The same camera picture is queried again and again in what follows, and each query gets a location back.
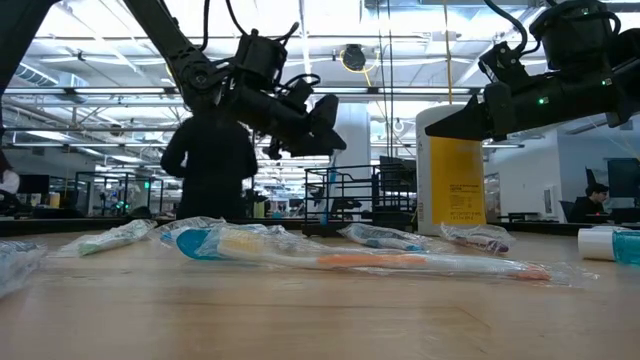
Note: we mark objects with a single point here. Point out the black frame workstation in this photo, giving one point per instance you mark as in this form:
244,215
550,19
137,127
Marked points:
115,174

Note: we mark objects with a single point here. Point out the person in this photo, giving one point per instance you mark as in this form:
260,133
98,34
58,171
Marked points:
590,205
7,182
210,165

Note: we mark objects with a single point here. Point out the black monitor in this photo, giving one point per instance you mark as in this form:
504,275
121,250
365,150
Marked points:
625,177
32,184
406,167

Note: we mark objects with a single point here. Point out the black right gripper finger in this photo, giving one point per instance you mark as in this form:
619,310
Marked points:
465,125

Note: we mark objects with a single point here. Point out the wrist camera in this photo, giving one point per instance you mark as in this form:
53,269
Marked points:
299,95
502,65

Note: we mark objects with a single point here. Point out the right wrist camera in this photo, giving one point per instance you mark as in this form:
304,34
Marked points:
502,65

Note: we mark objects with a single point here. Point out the teal mouthwash bottle white cap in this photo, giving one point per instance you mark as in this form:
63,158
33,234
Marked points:
597,244
192,245

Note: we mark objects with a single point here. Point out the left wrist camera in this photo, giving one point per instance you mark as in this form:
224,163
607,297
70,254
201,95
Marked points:
299,95

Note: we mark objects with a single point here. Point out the purple white toothbrush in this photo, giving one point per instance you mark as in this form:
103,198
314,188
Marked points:
480,243

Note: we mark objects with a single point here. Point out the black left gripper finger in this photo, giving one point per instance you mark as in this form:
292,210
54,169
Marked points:
320,145
324,115

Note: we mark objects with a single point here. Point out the green white toothbrush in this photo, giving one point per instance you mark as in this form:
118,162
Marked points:
107,240

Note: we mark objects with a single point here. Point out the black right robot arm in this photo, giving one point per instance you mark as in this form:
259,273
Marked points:
575,35

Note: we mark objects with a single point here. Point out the orange white toothbrush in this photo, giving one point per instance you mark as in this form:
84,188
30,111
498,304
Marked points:
370,260

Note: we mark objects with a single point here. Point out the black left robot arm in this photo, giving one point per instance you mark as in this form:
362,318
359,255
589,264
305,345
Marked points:
172,50

